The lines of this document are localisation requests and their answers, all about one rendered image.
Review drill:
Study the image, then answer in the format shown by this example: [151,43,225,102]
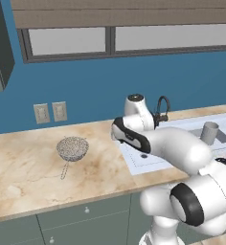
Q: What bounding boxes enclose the metal mesh strainer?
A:
[56,136,90,181]

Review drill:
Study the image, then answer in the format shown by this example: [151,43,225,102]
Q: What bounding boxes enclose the white double basin sink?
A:
[116,111,226,177]

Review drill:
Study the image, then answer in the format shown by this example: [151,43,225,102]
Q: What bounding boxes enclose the grey glass cup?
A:
[199,121,220,145]

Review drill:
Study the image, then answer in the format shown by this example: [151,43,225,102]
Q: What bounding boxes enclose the black curved tap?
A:
[152,95,172,127]

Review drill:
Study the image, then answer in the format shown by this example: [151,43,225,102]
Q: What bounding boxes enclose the grey framed window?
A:
[16,24,226,64]

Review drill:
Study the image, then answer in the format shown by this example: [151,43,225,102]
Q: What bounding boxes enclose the grey-green drawer front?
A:
[35,193,132,232]
[40,210,131,245]

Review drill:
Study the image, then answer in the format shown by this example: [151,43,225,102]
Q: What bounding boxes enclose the grey-green cupboard door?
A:
[0,214,45,245]
[126,190,155,245]

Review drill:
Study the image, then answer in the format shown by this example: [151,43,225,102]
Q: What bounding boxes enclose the beige window blind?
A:
[10,0,226,30]

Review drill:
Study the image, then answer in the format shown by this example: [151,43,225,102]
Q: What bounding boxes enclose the beige wall outlet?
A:
[51,100,69,123]
[33,102,52,125]

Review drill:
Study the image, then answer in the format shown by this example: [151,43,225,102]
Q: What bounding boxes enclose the grey-green wall cupboard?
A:
[0,0,16,93]

